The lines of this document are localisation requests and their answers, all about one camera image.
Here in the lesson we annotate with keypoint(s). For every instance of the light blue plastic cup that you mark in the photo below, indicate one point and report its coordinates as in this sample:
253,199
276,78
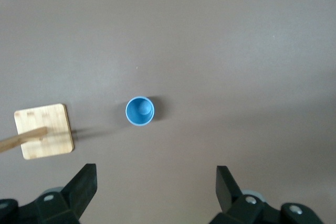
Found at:
136,116

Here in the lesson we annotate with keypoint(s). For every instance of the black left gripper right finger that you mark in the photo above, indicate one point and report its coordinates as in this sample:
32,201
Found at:
231,203

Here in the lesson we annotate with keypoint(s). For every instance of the brown table mat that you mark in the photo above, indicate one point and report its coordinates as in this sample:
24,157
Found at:
210,51

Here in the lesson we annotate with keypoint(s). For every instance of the wooden mug tree stand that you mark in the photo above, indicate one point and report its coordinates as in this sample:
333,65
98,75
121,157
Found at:
52,119

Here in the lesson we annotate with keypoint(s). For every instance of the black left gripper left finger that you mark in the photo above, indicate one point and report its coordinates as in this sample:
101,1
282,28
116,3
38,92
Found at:
76,195

